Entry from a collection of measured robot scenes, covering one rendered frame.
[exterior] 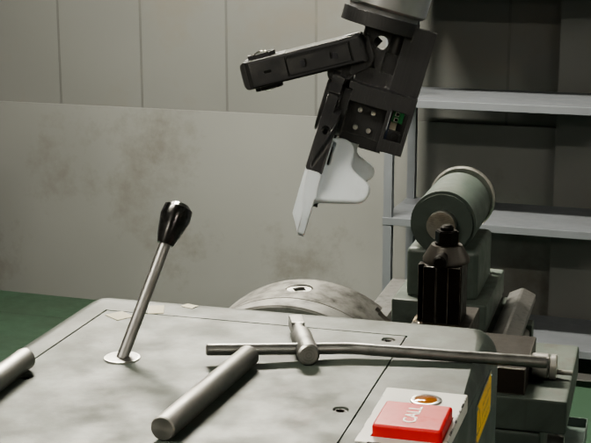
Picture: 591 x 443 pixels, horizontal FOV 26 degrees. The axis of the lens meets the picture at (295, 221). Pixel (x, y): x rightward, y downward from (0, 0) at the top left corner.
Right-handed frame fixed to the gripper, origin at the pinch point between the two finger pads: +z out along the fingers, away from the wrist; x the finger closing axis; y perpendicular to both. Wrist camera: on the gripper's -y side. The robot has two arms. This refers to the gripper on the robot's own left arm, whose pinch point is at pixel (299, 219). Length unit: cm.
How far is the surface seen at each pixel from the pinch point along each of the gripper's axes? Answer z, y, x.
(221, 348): 15.8, -4.1, 5.4
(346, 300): 15.9, 6.9, 38.5
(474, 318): 28, 30, 101
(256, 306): 18.4, -3.3, 32.8
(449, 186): 15, 23, 151
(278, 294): 17.3, -1.4, 37.4
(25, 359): 20.8, -21.6, 0.3
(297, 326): 13.5, 2.4, 12.8
